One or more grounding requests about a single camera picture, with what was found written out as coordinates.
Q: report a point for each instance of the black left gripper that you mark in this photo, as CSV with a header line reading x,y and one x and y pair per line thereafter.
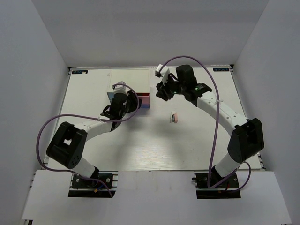
x,y
139,101

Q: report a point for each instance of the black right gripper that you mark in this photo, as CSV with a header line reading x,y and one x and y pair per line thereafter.
x,y
163,90

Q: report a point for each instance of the dark blue drawer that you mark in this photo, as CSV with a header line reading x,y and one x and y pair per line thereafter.
x,y
145,106

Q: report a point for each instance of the pink drawer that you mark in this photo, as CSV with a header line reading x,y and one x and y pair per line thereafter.
x,y
145,97

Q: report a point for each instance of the light blue drawer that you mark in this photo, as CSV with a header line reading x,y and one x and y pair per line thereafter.
x,y
110,96

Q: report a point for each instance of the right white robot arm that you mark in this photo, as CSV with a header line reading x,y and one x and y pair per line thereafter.
x,y
246,135

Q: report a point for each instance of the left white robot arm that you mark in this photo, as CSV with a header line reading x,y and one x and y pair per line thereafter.
x,y
67,145

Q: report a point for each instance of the white drawer organizer cabinet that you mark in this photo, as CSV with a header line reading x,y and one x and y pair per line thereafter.
x,y
137,79

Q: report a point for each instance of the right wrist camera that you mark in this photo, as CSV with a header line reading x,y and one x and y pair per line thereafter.
x,y
162,72

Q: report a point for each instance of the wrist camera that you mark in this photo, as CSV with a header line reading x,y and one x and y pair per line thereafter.
x,y
119,87
162,72

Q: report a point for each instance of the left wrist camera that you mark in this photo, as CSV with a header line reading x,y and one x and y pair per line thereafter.
x,y
119,87

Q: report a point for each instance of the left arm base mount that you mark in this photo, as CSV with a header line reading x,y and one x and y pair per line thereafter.
x,y
82,188

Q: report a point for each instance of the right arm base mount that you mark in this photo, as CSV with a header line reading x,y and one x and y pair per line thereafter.
x,y
225,190

